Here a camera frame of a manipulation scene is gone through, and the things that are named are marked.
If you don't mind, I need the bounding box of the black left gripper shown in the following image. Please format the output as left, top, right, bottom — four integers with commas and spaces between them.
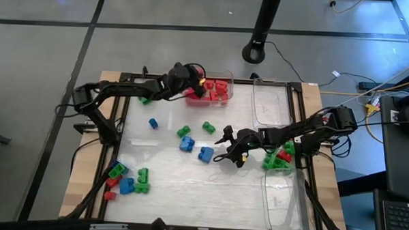
166, 62, 209, 99

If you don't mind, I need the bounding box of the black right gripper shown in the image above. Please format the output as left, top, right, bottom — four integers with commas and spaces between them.
213, 125, 264, 169

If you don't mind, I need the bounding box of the clear plastic bin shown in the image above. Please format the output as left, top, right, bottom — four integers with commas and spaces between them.
250, 78, 294, 130
183, 68, 235, 109
258, 167, 318, 230

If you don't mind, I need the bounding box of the yellow plug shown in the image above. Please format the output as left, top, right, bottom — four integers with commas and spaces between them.
364, 102, 382, 115

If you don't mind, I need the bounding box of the black power strip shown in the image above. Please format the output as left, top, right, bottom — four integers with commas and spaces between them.
357, 81, 393, 92

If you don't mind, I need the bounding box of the black laptop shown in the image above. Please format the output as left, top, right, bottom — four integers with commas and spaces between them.
372, 95, 409, 230

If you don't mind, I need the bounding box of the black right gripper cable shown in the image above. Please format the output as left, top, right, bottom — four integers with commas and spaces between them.
212, 151, 238, 164

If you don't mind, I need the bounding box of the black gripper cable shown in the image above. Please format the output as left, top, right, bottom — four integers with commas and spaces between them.
187, 62, 207, 75
212, 151, 238, 164

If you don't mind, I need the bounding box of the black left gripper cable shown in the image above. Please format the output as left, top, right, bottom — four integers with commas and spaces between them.
187, 62, 207, 75

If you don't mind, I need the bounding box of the black aluminium table frame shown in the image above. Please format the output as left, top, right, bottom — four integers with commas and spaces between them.
62, 64, 352, 230

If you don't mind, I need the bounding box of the black camera pole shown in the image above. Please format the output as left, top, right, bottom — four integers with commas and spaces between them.
241, 0, 284, 66

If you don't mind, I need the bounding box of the black floor cable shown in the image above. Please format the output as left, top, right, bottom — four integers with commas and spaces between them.
263, 40, 380, 89

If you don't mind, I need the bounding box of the black table-level camera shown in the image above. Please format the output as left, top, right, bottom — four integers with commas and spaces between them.
151, 217, 177, 230

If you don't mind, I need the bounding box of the yellow floor cable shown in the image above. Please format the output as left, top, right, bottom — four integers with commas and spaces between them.
319, 73, 409, 99
329, 0, 366, 15

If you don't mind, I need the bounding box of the black left arm base cable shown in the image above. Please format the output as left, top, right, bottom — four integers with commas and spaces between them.
54, 102, 86, 120

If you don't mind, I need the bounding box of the beige floor cable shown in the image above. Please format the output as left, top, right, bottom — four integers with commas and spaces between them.
330, 53, 409, 113

